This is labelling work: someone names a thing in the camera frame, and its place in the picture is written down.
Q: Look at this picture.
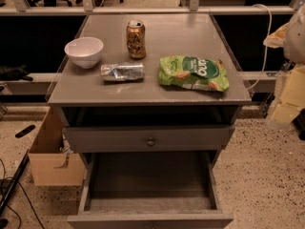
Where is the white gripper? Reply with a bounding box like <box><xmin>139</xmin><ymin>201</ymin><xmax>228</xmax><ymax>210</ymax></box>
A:
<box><xmin>263</xmin><ymin>4</ymin><xmax>305</xmax><ymax>125</ymax></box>

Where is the green rice chip bag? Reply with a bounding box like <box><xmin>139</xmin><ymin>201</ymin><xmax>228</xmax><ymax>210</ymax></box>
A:
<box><xmin>159</xmin><ymin>55</ymin><xmax>230</xmax><ymax>93</ymax></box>

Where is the grey wooden drawer cabinet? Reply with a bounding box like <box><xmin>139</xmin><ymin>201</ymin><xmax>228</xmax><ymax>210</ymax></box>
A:
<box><xmin>45</xmin><ymin>12</ymin><xmax>253</xmax><ymax>229</ymax></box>

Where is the grey top drawer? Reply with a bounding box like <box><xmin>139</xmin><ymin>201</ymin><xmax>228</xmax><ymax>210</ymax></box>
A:
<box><xmin>63</xmin><ymin>125</ymin><xmax>234</xmax><ymax>153</ymax></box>

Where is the grey open middle drawer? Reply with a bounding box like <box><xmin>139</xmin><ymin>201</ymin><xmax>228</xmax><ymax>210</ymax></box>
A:
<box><xmin>68</xmin><ymin>152</ymin><xmax>234</xmax><ymax>229</ymax></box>

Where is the gold soda can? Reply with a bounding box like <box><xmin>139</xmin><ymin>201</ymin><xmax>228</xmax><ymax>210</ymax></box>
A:
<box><xmin>127</xmin><ymin>20</ymin><xmax>146</xmax><ymax>59</ymax></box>

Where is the silver lying can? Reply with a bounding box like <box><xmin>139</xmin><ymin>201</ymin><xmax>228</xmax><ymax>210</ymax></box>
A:
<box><xmin>101</xmin><ymin>62</ymin><xmax>145</xmax><ymax>82</ymax></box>

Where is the white ceramic bowl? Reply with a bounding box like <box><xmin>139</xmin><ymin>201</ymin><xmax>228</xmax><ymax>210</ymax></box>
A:
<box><xmin>64</xmin><ymin>37</ymin><xmax>104</xmax><ymax>69</ymax></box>

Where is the cardboard box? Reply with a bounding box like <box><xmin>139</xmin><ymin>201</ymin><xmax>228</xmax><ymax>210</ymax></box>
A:
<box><xmin>29</xmin><ymin>108</ymin><xmax>86</xmax><ymax>186</ymax></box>

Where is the black flat floor object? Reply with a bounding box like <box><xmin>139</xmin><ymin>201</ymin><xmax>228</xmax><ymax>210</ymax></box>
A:
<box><xmin>15</xmin><ymin>125</ymin><xmax>35</xmax><ymax>138</ymax></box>

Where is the white hanging cable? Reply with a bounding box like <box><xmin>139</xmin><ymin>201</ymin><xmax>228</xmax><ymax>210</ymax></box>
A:
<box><xmin>246</xmin><ymin>3</ymin><xmax>274</xmax><ymax>93</ymax></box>

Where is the metal railing frame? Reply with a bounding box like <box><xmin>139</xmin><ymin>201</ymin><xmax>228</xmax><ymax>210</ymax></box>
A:
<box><xmin>0</xmin><ymin>0</ymin><xmax>304</xmax><ymax>16</ymax></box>

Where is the black floor cable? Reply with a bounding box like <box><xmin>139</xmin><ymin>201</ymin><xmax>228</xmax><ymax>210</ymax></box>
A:
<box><xmin>0</xmin><ymin>157</ymin><xmax>46</xmax><ymax>229</ymax></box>

